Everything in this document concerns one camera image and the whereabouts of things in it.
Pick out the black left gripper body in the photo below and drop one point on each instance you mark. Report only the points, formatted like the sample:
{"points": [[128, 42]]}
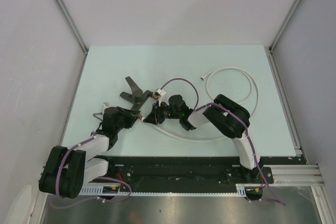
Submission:
{"points": [[126, 118]]}

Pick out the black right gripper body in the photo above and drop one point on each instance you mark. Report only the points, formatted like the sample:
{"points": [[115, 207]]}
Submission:
{"points": [[162, 111]]}

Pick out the dark grey faucet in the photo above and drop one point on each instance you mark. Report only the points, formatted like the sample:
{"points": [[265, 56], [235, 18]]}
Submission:
{"points": [[137, 97]]}

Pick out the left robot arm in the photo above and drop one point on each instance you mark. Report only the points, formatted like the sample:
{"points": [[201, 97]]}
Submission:
{"points": [[68, 168]]}

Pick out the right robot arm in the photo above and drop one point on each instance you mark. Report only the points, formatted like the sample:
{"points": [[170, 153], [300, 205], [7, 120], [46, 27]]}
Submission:
{"points": [[230, 118]]}

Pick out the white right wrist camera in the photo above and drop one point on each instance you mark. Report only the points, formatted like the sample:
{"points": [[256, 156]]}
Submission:
{"points": [[159, 94]]}

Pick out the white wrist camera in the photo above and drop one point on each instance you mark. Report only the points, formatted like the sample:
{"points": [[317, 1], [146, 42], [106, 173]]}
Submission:
{"points": [[159, 94], [105, 106]]}

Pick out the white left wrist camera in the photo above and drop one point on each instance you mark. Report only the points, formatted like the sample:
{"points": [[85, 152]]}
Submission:
{"points": [[105, 106]]}

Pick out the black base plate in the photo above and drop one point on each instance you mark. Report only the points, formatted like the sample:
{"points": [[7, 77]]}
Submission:
{"points": [[180, 174]]}

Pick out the white slotted cable duct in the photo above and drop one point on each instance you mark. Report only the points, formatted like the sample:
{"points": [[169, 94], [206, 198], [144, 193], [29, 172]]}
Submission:
{"points": [[109, 190]]}

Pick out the right aluminium corner post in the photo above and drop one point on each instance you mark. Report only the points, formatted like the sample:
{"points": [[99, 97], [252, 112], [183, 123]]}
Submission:
{"points": [[285, 24]]}

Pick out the aluminium corner post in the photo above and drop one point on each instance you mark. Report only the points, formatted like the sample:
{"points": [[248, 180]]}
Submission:
{"points": [[285, 24], [71, 25]]}

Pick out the left aluminium corner post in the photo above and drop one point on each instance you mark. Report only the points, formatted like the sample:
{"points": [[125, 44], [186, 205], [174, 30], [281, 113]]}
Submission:
{"points": [[71, 25]]}

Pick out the aluminium frame rail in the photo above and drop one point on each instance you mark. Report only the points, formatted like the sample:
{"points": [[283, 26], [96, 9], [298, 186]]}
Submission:
{"points": [[297, 175]]}

